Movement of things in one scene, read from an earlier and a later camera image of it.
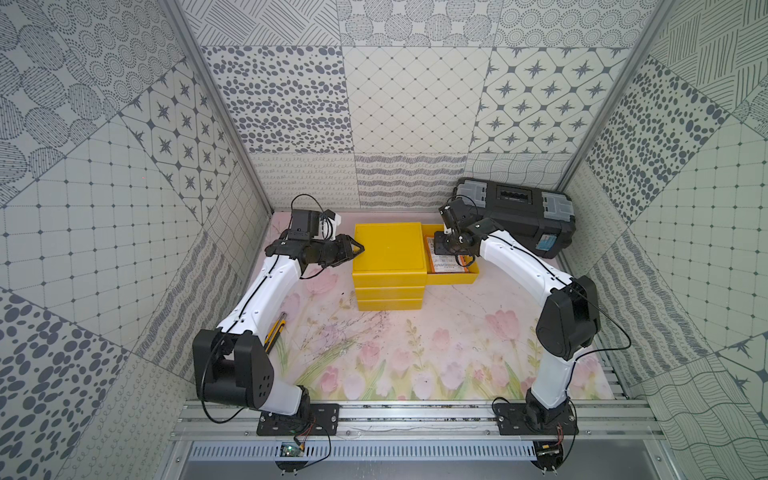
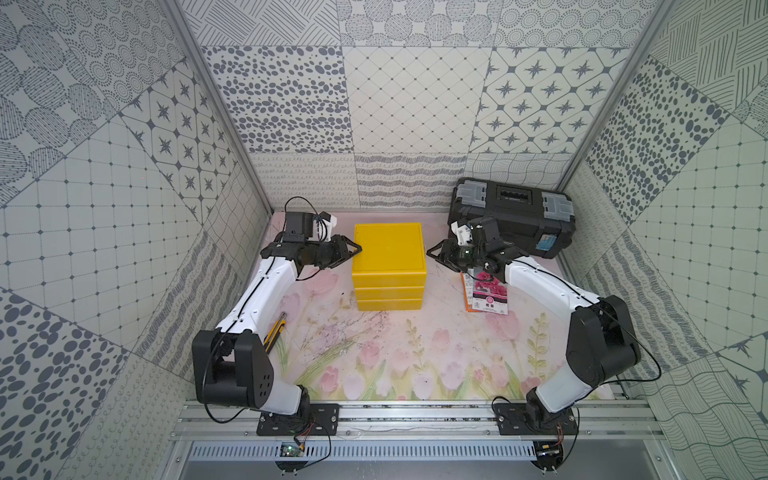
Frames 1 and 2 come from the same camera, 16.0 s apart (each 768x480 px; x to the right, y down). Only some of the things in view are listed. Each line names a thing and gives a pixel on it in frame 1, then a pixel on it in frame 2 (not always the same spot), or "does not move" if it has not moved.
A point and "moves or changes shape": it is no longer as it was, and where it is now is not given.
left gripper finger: (353, 242) does not move
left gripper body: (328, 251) does not move
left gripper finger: (353, 255) does not move
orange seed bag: (441, 263) moves or changes shape
